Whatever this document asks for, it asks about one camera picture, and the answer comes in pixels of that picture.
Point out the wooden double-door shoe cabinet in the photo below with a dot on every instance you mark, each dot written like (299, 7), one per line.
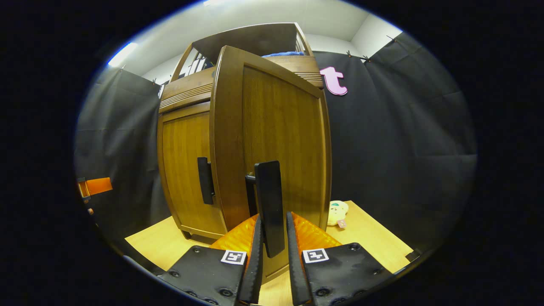
(250, 38)

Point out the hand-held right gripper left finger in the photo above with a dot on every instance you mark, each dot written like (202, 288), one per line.
(254, 272)

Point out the wooden cabinet door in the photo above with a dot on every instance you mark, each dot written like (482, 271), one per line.
(284, 127)
(182, 170)

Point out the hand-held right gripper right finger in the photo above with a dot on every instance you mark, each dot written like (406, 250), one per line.
(295, 276)

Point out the black backdrop cloth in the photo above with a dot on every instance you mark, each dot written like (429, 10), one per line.
(403, 148)

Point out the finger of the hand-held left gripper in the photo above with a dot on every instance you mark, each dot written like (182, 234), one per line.
(97, 186)

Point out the cream plush toy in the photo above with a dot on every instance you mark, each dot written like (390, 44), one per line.
(337, 212)

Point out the white book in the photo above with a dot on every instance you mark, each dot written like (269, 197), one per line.
(202, 63)
(196, 66)

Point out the blue folded cloth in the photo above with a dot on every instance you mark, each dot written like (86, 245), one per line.
(282, 54)

